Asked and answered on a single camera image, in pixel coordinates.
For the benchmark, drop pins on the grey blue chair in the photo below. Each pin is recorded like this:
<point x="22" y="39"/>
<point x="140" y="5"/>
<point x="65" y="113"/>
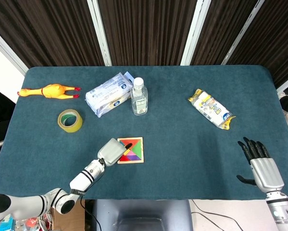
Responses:
<point x="141" y="209"/>

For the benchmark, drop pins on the white partition post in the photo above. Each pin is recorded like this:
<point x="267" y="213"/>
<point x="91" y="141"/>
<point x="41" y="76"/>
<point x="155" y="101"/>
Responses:
<point x="99" y="31"/>
<point x="195" y="33"/>
<point x="9" y="51"/>
<point x="242" y="33"/>

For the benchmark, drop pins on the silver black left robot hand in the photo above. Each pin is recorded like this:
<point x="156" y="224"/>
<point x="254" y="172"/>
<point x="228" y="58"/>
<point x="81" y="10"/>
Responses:
<point x="111" y="152"/>

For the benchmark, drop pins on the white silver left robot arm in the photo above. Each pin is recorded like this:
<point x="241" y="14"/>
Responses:
<point x="86" y="178"/>

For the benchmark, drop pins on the orange triangle tangram piece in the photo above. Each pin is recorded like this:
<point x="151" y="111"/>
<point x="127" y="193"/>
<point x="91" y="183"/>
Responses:
<point x="135" y="142"/>

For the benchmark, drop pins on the green triangle tangram piece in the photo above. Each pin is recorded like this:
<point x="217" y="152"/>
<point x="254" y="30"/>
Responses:
<point x="138" y="151"/>

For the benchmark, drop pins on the clear packing tape roll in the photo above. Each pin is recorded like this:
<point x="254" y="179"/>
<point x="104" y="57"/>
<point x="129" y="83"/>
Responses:
<point x="74" y="127"/>

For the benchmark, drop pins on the pink triangle tangram piece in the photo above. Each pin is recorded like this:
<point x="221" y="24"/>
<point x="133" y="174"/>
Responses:
<point x="132" y="153"/>

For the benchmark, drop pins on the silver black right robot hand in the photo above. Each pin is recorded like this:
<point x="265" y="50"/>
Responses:
<point x="266" y="173"/>

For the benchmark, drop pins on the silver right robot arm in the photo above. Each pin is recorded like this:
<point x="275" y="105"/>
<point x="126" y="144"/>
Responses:
<point x="282" y="211"/>

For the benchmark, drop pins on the teal felt table cover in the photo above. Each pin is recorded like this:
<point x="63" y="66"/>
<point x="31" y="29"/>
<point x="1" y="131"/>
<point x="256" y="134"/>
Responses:
<point x="172" y="125"/>

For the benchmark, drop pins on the brown cardboard box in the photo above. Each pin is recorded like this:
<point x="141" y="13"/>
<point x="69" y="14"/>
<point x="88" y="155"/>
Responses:
<point x="74" y="222"/>

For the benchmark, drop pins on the red triangle tangram piece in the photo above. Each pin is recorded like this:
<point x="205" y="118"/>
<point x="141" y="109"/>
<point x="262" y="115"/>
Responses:
<point x="124" y="158"/>

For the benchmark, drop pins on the yellow snack package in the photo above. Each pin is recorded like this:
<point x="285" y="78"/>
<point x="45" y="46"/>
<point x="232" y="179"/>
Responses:
<point x="211" y="108"/>

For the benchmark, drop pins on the colourful tangram puzzle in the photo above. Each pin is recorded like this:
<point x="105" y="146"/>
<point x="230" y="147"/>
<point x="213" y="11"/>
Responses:
<point x="142" y="150"/>

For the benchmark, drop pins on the yellow rubber chicken toy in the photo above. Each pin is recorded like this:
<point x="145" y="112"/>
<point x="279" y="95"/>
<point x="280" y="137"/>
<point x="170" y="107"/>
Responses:
<point x="52" y="91"/>

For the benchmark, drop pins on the dark brown curtain panel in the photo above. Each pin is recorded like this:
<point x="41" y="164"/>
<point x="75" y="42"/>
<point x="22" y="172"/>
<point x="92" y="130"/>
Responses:
<point x="276" y="36"/>
<point x="146" y="31"/>
<point x="50" y="31"/>
<point x="220" y="29"/>

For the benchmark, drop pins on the purple parallelogram tangram piece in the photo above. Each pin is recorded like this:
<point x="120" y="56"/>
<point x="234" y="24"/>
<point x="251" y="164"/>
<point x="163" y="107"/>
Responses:
<point x="134" y="157"/>

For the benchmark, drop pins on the white blue wet wipes pack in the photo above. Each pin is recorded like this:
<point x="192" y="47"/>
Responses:
<point x="107" y="95"/>

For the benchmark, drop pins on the blue triangle tangram piece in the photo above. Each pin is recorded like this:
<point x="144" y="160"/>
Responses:
<point x="121" y="144"/>

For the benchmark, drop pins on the light blue paper box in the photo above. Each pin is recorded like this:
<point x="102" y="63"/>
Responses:
<point x="6" y="224"/>

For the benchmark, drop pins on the clear sanitizer bottle white cap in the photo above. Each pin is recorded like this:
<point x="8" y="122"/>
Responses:
<point x="139" y="101"/>

